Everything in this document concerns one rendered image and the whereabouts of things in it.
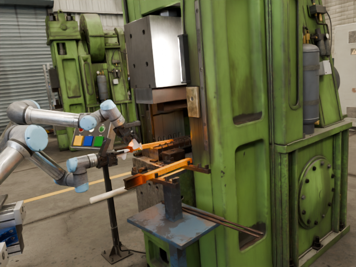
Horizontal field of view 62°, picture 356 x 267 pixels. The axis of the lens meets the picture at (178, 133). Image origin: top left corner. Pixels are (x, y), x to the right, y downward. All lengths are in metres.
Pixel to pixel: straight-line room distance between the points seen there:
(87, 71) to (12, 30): 3.65
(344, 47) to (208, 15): 5.47
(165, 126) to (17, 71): 7.75
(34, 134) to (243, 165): 1.16
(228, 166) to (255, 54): 0.68
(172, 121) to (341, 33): 5.23
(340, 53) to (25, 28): 7.99
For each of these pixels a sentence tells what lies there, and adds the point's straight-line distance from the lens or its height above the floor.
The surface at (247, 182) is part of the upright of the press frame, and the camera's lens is 1.92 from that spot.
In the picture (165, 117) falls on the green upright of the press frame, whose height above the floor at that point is 1.13.
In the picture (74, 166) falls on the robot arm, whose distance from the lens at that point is 1.66.
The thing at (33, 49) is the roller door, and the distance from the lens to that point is 9.72.
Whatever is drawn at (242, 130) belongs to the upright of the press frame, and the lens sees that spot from 1.72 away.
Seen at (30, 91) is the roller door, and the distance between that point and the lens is 9.63.
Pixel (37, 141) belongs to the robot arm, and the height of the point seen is 1.19.
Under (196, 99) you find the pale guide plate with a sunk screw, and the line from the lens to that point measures 1.65.
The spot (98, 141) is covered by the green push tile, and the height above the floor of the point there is 1.01.
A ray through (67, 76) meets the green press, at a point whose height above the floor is 1.59.
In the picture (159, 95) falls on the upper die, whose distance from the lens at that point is 1.81.
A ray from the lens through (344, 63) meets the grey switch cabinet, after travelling 6.91.
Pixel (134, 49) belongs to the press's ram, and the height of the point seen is 1.61.
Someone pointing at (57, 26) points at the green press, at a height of 2.54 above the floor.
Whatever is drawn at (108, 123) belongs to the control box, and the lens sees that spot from 2.21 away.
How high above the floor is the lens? 1.43
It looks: 11 degrees down
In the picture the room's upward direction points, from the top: 5 degrees counter-clockwise
